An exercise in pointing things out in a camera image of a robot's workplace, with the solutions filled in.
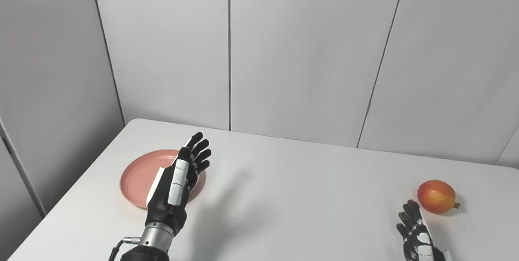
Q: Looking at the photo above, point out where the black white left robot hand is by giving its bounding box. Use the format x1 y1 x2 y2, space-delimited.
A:
146 132 212 235

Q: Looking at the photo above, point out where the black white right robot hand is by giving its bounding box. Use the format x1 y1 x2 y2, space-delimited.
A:
397 200 453 261

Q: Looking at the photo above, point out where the pink round plate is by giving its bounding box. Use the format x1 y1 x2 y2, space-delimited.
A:
120 150 206 210

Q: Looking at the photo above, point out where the red yellow pomegranate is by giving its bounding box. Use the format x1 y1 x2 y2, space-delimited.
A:
417 180 461 214

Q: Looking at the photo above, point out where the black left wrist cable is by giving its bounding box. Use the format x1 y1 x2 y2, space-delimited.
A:
108 236 142 261

